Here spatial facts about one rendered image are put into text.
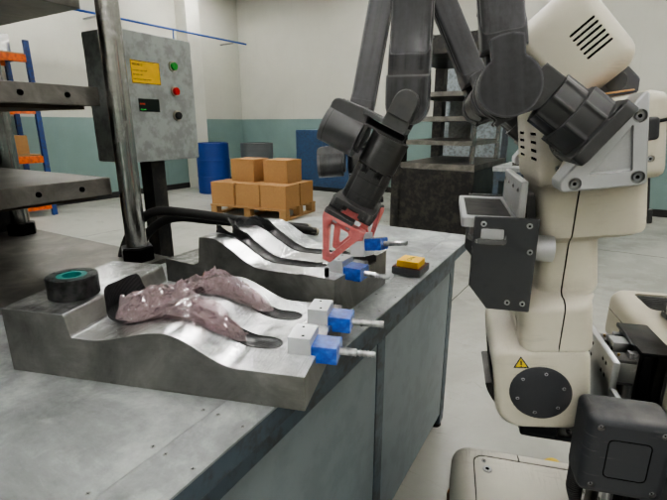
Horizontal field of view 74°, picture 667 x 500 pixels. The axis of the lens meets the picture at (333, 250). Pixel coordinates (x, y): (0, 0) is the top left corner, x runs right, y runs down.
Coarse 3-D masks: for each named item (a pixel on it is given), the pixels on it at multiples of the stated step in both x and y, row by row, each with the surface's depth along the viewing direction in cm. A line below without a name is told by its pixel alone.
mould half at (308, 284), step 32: (288, 224) 122; (192, 256) 115; (224, 256) 103; (256, 256) 103; (288, 256) 107; (320, 256) 106; (384, 256) 110; (288, 288) 95; (320, 288) 91; (352, 288) 96
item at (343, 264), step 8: (344, 256) 95; (352, 256) 96; (328, 264) 94; (336, 264) 93; (344, 264) 93; (352, 264) 94; (360, 264) 94; (336, 272) 93; (344, 272) 93; (352, 272) 92; (360, 272) 91; (368, 272) 92; (352, 280) 92; (360, 280) 91
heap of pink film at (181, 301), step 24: (144, 288) 84; (168, 288) 83; (192, 288) 81; (216, 288) 80; (240, 288) 81; (120, 312) 75; (144, 312) 72; (168, 312) 69; (192, 312) 70; (216, 312) 71; (240, 336) 71
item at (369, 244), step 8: (368, 232) 104; (368, 240) 101; (376, 240) 100; (384, 240) 101; (400, 240) 99; (352, 248) 103; (360, 248) 102; (368, 248) 101; (376, 248) 100; (384, 248) 101; (360, 256) 102
